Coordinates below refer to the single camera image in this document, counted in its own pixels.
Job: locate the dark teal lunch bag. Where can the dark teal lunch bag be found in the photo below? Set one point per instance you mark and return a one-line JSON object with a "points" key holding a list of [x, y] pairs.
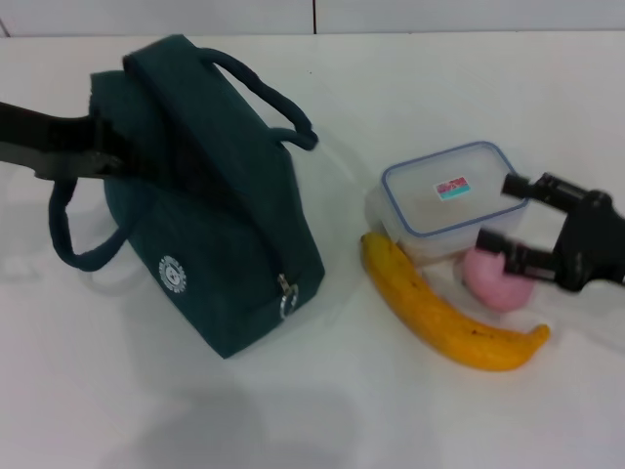
{"points": [[220, 220]]}

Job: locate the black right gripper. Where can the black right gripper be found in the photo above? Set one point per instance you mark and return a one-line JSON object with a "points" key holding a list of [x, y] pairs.
{"points": [[591, 239]]}

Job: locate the pink peach toy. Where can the pink peach toy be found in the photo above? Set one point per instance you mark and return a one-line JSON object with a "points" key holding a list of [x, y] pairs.
{"points": [[488, 288]]}

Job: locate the clear container with blue-rimmed lid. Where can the clear container with blue-rimmed lid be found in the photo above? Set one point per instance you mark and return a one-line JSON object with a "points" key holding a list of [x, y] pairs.
{"points": [[439, 195]]}

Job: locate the yellow banana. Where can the yellow banana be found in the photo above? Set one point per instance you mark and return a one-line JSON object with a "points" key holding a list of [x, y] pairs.
{"points": [[439, 322]]}

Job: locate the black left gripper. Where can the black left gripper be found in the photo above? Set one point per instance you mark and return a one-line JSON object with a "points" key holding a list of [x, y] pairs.
{"points": [[49, 141]]}

